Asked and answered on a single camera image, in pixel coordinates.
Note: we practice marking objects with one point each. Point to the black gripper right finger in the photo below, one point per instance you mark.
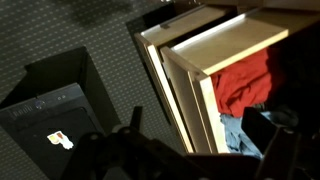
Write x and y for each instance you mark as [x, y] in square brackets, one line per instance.
[276, 150]

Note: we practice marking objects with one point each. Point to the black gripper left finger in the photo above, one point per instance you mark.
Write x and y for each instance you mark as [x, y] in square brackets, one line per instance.
[136, 118]

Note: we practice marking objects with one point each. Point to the light wooden drawer with clothes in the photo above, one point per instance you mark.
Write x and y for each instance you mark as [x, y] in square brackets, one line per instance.
[233, 40]

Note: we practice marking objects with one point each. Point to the dark grey cloth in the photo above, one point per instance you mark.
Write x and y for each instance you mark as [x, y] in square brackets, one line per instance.
[283, 116]

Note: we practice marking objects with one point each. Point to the blue cloth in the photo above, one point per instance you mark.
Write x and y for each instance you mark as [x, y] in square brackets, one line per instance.
[235, 133]

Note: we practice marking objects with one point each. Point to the red cloth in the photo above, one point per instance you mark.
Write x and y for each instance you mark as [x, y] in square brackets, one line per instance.
[243, 86]

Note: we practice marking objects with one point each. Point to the black computer tower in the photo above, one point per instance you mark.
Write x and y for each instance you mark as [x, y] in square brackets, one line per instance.
[50, 116]

